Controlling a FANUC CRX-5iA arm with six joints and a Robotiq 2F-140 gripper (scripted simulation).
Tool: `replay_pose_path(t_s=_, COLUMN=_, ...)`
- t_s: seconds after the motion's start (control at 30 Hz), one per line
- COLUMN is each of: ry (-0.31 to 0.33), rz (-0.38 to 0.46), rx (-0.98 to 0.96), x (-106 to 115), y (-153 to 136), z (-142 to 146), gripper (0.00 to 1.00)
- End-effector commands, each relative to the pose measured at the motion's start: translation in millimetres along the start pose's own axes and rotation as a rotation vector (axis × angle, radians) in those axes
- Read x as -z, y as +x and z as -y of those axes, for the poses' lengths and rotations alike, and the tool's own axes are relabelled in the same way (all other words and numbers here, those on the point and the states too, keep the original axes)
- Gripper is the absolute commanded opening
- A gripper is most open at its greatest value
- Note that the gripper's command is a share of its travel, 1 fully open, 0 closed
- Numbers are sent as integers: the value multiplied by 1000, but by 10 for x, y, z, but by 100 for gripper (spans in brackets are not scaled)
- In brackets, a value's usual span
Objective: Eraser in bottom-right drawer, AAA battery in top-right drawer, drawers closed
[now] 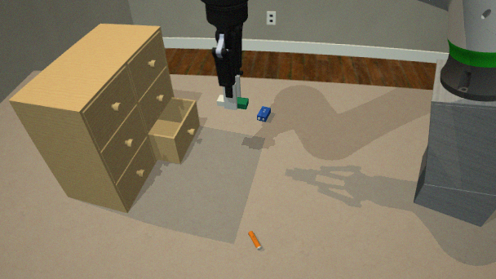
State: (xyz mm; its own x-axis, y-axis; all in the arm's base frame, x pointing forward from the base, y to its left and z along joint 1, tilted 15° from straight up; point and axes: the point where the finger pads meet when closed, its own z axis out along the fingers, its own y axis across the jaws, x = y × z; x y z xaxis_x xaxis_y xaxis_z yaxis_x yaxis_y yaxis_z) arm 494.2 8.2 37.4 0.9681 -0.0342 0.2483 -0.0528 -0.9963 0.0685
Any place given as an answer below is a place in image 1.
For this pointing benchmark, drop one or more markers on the small tan wooden chest of drawers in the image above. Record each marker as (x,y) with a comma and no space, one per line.
(50,108)

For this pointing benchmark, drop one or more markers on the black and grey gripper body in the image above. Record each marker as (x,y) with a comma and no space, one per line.
(225,19)

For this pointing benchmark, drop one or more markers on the green and white eraser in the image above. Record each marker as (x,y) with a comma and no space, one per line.
(242,103)

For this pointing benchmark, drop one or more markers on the brown wooden drawer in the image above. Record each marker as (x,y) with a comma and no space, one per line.
(171,136)
(122,145)
(155,98)
(151,54)
(109,107)
(132,178)

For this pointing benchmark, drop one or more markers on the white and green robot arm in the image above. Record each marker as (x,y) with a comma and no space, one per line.
(470,71)

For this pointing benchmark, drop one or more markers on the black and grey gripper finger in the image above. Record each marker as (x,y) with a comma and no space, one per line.
(225,67)
(237,59)

